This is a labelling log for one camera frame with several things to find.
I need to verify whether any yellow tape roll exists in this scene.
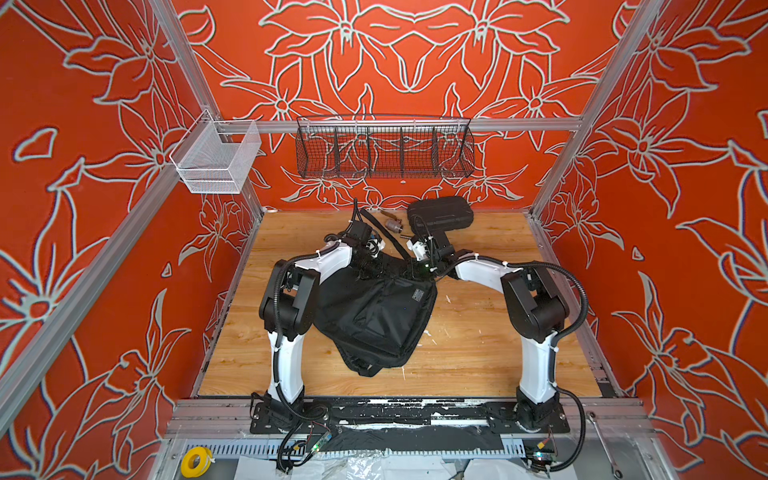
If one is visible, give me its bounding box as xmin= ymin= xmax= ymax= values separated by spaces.
xmin=179 ymin=446 xmax=215 ymax=479

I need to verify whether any black wire wall basket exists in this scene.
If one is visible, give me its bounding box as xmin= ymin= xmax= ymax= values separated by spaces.
xmin=295 ymin=113 xmax=476 ymax=180

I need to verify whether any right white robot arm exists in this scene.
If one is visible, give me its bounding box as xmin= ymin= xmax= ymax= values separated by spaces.
xmin=407 ymin=233 xmax=589 ymax=432

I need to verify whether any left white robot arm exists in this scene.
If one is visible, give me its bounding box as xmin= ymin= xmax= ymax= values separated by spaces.
xmin=259 ymin=237 xmax=398 ymax=430

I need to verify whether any black student backpack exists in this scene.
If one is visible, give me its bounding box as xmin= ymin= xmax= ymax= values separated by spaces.
xmin=314 ymin=253 xmax=438 ymax=377

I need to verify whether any silver wrench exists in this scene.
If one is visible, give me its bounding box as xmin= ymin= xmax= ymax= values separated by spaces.
xmin=587 ymin=411 xmax=624 ymax=480

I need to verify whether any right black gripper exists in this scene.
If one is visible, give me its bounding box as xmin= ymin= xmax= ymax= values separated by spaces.
xmin=397 ymin=256 xmax=442 ymax=281

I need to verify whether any black hard zip case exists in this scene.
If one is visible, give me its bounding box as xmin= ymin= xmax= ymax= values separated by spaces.
xmin=406 ymin=196 xmax=474 ymax=235

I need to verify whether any white wire mesh basket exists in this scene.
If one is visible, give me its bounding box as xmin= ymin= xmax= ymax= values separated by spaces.
xmin=170 ymin=111 xmax=262 ymax=194

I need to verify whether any green circuit board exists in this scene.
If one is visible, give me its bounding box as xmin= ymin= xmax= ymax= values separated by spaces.
xmin=525 ymin=440 xmax=554 ymax=472

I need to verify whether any black strap with buckle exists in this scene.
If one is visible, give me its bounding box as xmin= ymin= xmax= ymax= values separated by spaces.
xmin=358 ymin=208 xmax=415 ymax=262

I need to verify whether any silver metal flashlight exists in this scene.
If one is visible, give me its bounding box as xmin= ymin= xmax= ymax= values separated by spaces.
xmin=381 ymin=210 xmax=404 ymax=234

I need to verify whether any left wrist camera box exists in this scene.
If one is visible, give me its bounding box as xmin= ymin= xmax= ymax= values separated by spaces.
xmin=344 ymin=220 xmax=372 ymax=247

